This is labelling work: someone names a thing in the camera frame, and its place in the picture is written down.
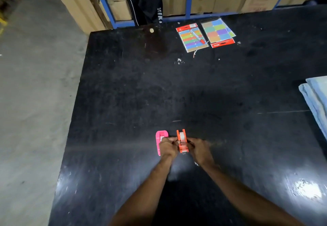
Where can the large cardboard box stack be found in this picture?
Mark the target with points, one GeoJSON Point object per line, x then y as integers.
{"type": "Point", "coordinates": [76, 3]}

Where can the person's left hand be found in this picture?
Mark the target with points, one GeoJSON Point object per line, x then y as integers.
{"type": "Point", "coordinates": [167, 147]}

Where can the blue metal shelf rack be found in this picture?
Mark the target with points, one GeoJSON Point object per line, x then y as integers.
{"type": "Point", "coordinates": [189, 3]}

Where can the person's right forearm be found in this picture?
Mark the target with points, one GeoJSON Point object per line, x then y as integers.
{"type": "Point", "coordinates": [242, 197]}

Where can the person's left forearm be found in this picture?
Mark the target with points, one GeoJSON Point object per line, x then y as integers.
{"type": "Point", "coordinates": [148, 192]}

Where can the person's right hand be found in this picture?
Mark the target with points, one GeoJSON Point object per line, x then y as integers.
{"type": "Point", "coordinates": [201, 151]}

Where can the folded blue cloth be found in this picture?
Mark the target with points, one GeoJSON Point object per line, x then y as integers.
{"type": "Point", "coordinates": [316, 100]}

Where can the pink tape dispenser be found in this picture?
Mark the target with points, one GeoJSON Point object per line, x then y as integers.
{"type": "Point", "coordinates": [160, 141]}

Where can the red utility knife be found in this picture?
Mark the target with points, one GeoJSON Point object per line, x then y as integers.
{"type": "Point", "coordinates": [198, 36]}

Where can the colourful sticky label pack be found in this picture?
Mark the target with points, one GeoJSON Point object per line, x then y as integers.
{"type": "Point", "coordinates": [219, 32]}
{"type": "Point", "coordinates": [193, 38]}

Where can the person's left fingers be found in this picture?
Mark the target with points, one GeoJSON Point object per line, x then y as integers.
{"type": "Point", "coordinates": [173, 141]}

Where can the person's right fingers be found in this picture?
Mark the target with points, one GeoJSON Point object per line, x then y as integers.
{"type": "Point", "coordinates": [191, 144]}

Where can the orange tape dispenser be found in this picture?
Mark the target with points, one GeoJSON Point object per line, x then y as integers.
{"type": "Point", "coordinates": [182, 142]}

